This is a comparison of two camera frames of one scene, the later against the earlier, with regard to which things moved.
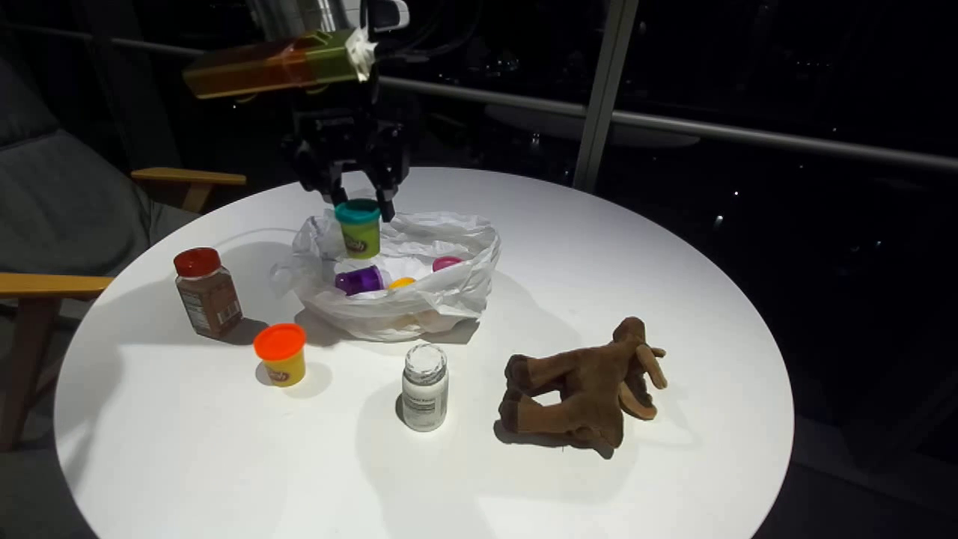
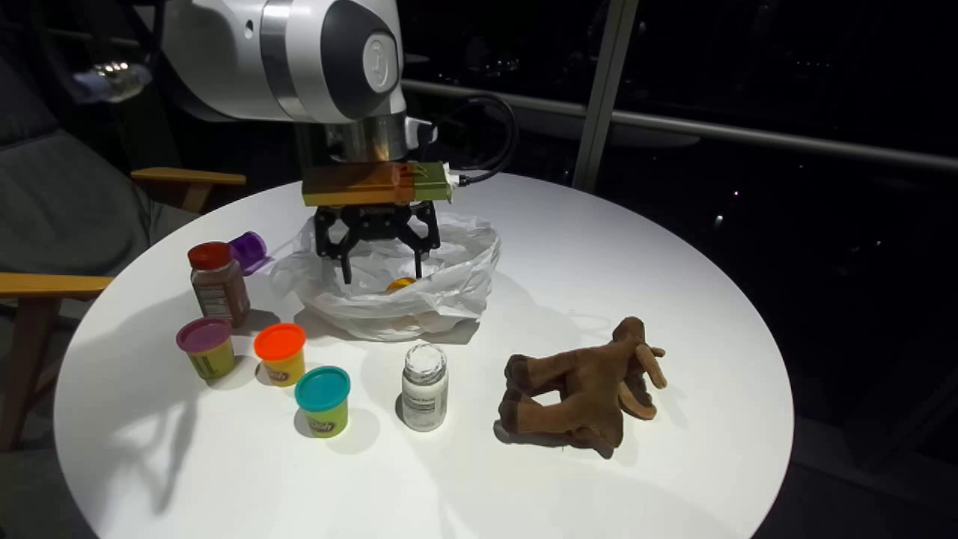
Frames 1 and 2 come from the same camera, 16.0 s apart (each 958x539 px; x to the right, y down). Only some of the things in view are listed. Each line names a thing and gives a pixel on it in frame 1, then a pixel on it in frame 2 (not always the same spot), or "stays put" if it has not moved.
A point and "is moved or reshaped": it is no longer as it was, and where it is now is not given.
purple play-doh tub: [359, 280] -> [250, 251]
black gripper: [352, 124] -> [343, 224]
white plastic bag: [428, 272] stays put
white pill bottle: [425, 386] stays put
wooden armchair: [76, 211] stays put
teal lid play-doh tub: [359, 224] is moved or reshaped
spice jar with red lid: [211, 296] is moved or reshaped
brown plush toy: [597, 382] stays put
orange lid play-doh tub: [283, 352] stays put
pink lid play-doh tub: [445, 262] -> [207, 343]
